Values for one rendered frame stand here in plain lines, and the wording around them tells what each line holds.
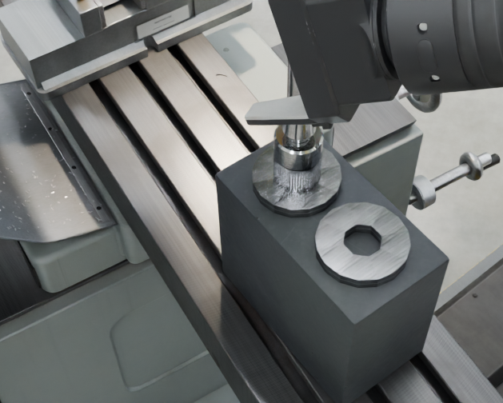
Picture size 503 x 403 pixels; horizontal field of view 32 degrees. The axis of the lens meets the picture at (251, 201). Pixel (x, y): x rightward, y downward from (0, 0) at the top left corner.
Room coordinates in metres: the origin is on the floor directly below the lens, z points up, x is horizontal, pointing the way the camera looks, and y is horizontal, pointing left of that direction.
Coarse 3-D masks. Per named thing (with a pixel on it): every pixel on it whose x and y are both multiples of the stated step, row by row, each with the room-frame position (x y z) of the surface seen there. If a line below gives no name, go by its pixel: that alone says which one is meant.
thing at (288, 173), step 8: (320, 152) 0.54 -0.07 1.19; (280, 160) 0.54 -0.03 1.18; (288, 160) 0.53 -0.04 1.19; (296, 160) 0.53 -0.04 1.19; (304, 160) 0.53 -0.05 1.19; (312, 160) 0.53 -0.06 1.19; (320, 160) 0.54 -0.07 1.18; (280, 168) 0.54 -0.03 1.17; (288, 168) 0.53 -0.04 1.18; (296, 168) 0.53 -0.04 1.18; (304, 168) 0.53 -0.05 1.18; (312, 168) 0.53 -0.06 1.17; (320, 168) 0.54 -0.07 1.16; (280, 176) 0.54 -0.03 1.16; (288, 176) 0.53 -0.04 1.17; (296, 176) 0.53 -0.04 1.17; (304, 176) 0.53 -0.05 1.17; (312, 176) 0.53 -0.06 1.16; (320, 176) 0.54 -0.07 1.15; (280, 184) 0.54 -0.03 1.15; (288, 184) 0.53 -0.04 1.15; (296, 184) 0.53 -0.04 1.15; (304, 184) 0.53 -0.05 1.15; (312, 184) 0.53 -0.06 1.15; (296, 192) 0.53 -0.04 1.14
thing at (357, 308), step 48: (240, 192) 0.54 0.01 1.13; (288, 192) 0.53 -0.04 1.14; (336, 192) 0.53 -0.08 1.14; (240, 240) 0.53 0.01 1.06; (288, 240) 0.48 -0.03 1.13; (336, 240) 0.47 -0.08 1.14; (384, 240) 0.47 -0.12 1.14; (240, 288) 0.53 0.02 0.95; (288, 288) 0.46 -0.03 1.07; (336, 288) 0.43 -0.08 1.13; (384, 288) 0.42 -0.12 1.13; (432, 288) 0.44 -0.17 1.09; (288, 336) 0.46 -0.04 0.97; (336, 336) 0.40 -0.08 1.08; (384, 336) 0.41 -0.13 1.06; (336, 384) 0.40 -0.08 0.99
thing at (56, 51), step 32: (32, 0) 0.98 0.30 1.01; (64, 0) 0.95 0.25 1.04; (96, 0) 0.93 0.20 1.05; (128, 0) 0.97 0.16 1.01; (192, 0) 0.99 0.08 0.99; (224, 0) 1.02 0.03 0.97; (32, 32) 0.92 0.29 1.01; (64, 32) 0.91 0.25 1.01; (96, 32) 0.91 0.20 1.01; (128, 32) 0.94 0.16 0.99; (160, 32) 0.96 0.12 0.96; (192, 32) 0.97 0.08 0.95; (32, 64) 0.86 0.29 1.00; (64, 64) 0.88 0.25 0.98; (96, 64) 0.90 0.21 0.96; (128, 64) 0.92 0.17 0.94
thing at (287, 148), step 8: (280, 128) 0.56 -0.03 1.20; (320, 128) 0.56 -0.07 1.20; (280, 136) 0.55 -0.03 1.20; (312, 136) 0.55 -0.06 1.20; (320, 136) 0.55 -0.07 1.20; (280, 144) 0.54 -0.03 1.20; (288, 144) 0.54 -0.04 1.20; (296, 144) 0.54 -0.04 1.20; (304, 144) 0.54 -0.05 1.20; (312, 144) 0.54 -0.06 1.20; (320, 144) 0.54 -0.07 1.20; (280, 152) 0.54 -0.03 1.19; (288, 152) 0.53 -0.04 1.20; (296, 152) 0.53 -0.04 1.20; (304, 152) 0.53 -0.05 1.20; (312, 152) 0.53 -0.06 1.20
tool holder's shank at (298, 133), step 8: (288, 64) 0.55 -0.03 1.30; (288, 72) 0.55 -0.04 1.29; (288, 80) 0.55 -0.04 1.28; (288, 88) 0.55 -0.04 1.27; (296, 88) 0.54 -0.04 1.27; (288, 96) 0.55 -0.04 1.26; (288, 128) 0.54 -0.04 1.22; (296, 128) 0.54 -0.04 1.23; (304, 128) 0.54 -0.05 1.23; (312, 128) 0.54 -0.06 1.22; (288, 136) 0.54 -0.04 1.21; (296, 136) 0.54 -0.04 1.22; (304, 136) 0.54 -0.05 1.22
